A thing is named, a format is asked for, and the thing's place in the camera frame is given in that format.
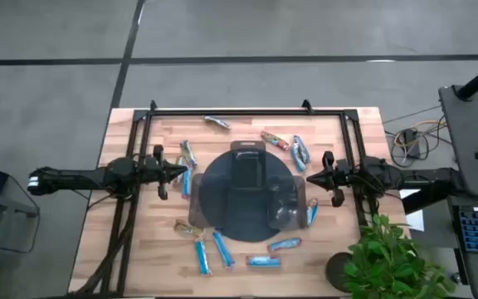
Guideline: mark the black power adapter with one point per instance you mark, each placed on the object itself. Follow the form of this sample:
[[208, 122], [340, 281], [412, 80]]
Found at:
[[410, 141]]

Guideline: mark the black plant pot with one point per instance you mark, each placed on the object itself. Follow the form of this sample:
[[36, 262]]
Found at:
[[336, 272]]

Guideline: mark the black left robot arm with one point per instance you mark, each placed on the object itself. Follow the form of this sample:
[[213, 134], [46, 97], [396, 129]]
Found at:
[[77, 178]]

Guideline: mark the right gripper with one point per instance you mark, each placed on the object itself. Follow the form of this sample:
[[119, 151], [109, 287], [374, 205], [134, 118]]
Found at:
[[340, 174]]

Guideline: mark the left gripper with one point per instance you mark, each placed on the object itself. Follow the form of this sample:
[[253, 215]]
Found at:
[[152, 170]]

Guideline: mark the green blue granola bar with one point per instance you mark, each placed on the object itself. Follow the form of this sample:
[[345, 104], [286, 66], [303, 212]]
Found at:
[[188, 154]]

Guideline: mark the grey side table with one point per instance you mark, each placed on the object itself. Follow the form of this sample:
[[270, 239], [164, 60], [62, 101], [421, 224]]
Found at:
[[15, 207]]

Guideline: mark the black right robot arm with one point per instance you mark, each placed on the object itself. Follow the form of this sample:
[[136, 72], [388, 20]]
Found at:
[[421, 178]]

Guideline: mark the translucent grey plastic bin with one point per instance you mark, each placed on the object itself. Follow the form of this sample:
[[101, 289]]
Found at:
[[301, 195], [247, 145], [195, 207]]

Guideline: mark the silver granola bar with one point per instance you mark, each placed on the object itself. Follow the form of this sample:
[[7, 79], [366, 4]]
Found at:
[[217, 121]]

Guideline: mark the dark round divided tray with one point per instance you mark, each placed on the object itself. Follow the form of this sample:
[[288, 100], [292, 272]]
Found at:
[[243, 224]]

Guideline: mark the green leafy plant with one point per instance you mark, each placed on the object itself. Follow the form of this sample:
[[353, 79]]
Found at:
[[392, 257]]

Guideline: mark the dark grey desk top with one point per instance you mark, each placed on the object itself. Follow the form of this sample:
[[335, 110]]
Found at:
[[463, 137]]

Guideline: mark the green yellow granola bar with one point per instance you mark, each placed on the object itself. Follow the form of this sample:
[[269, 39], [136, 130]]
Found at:
[[187, 229]]

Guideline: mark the black aluminium rig frame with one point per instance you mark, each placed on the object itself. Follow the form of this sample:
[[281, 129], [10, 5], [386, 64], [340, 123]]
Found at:
[[243, 112]]

